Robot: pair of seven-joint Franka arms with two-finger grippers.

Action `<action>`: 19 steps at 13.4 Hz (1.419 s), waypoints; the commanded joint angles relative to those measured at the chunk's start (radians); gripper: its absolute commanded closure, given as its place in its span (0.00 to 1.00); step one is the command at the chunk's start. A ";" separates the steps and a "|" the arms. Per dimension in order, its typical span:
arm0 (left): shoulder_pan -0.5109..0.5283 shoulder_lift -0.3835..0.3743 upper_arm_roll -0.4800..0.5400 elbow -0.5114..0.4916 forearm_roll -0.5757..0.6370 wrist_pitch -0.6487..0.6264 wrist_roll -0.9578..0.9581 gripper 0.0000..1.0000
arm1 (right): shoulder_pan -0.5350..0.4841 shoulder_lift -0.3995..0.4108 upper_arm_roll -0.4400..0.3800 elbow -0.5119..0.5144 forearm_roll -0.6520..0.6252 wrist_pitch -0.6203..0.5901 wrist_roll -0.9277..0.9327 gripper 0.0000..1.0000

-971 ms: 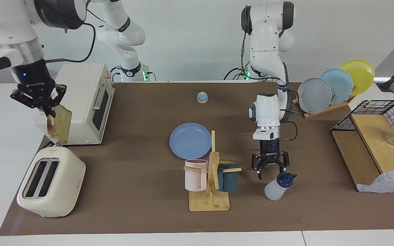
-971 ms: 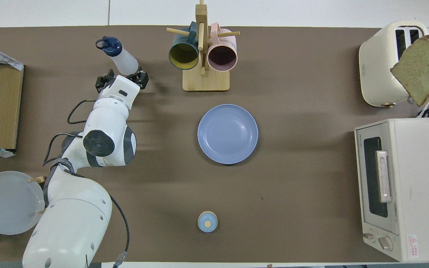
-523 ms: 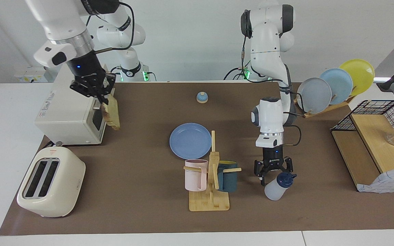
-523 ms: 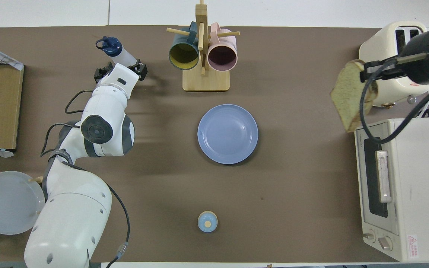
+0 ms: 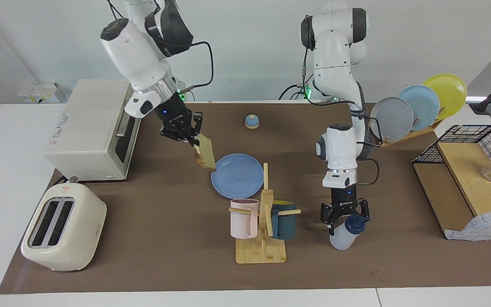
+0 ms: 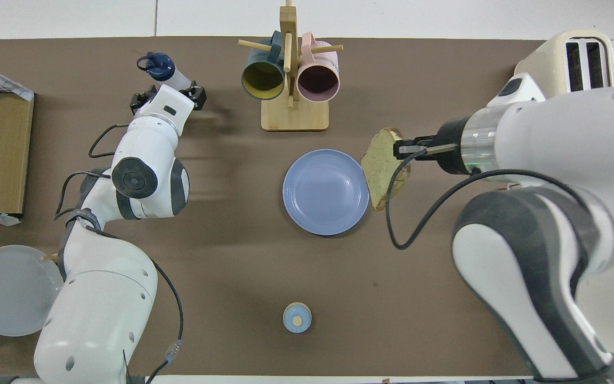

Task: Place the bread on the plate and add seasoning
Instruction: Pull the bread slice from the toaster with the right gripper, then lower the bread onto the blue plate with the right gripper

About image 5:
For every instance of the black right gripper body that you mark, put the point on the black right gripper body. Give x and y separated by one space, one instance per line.
175 113

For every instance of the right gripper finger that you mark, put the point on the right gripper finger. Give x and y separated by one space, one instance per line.
197 123
175 133

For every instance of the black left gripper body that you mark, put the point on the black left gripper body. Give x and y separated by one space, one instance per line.
343 200

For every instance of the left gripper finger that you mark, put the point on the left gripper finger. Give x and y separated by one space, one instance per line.
364 209
327 215

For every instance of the white squeeze bottle blue cap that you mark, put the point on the white squeeze bottle blue cap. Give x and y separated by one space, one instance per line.
341 238

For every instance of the toasted bread slice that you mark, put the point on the toasted bread slice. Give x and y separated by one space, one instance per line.
206 155

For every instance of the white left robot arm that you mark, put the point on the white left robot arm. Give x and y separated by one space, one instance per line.
335 64

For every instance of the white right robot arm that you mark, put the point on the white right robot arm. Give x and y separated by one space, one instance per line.
134 55

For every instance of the blue round plate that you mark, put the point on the blue round plate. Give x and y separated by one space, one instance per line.
239 179

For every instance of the wooden plate rack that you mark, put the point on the wooden plate rack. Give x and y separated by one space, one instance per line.
403 137

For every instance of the grey plate in rack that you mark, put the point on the grey plate in rack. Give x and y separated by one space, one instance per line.
392 119

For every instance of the light blue plate in rack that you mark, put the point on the light blue plate in rack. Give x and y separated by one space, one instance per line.
424 104

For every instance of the yellow plate in rack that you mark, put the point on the yellow plate in rack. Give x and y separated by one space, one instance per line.
448 91

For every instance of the dark teal mug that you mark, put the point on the dark teal mug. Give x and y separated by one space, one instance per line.
286 226

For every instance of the wooden mug tree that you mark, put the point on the wooden mug tree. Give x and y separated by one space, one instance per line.
260 253

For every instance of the pink ribbed mug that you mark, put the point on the pink ribbed mug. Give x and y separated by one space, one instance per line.
241 224

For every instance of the white toaster oven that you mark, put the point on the white toaster oven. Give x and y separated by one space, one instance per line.
88 128

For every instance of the brown table mat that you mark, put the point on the brown table mat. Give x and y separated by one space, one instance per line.
164 238

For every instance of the white checked cloth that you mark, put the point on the white checked cloth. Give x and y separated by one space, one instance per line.
484 226

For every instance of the clear glass cup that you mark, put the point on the clear glass cup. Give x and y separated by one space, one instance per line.
490 174

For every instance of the cream two-slot toaster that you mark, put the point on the cream two-slot toaster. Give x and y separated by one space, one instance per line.
83 230

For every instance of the white wall socket box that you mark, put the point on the white wall socket box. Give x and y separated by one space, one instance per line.
38 93

